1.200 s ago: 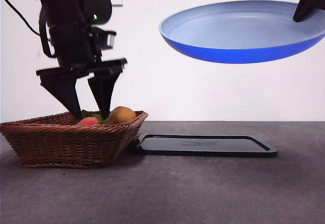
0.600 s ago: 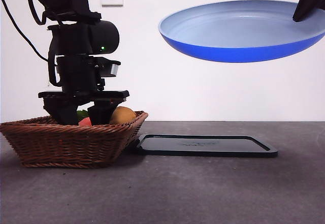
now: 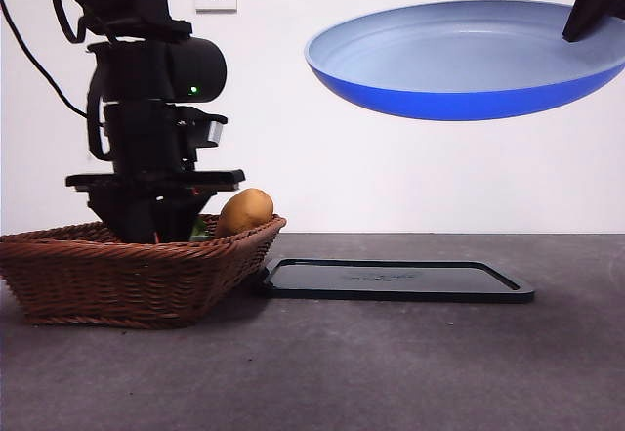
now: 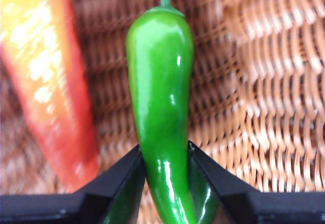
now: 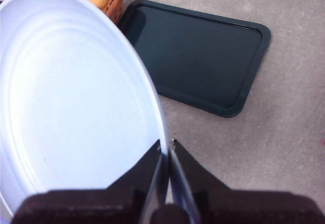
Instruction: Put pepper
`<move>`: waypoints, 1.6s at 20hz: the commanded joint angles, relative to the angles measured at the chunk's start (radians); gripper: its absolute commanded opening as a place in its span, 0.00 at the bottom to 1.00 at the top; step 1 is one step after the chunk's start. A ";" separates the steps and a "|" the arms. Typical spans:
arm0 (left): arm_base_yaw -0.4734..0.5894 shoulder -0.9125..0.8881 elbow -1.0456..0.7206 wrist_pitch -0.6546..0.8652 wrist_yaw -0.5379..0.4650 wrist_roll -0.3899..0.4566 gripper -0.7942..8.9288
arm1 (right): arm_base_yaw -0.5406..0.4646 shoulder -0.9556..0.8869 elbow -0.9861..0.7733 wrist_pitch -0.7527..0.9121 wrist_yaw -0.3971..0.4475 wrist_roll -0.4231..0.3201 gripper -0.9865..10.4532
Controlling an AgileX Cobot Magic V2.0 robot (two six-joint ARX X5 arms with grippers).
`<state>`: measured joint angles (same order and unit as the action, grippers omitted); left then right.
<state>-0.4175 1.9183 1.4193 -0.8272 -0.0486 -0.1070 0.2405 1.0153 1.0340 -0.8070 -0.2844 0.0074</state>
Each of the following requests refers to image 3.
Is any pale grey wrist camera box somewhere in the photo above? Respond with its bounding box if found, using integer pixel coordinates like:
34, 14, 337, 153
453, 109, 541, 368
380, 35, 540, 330
202, 120, 226, 148

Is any black rectangular tray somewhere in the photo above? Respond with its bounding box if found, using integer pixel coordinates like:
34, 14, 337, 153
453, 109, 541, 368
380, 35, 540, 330
261, 257, 536, 304

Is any brown wicker basket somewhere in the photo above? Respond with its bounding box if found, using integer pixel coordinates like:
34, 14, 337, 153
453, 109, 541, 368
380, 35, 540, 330
0, 213, 288, 330

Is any blue round plate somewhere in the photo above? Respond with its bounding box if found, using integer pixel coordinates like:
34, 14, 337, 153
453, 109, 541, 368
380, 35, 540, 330
305, 0, 625, 122

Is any brown potato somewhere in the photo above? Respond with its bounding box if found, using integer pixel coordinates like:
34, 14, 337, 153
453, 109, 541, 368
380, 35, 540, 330
214, 188, 274, 239

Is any black cable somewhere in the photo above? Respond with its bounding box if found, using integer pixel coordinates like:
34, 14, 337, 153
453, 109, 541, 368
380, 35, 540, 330
0, 0, 90, 118

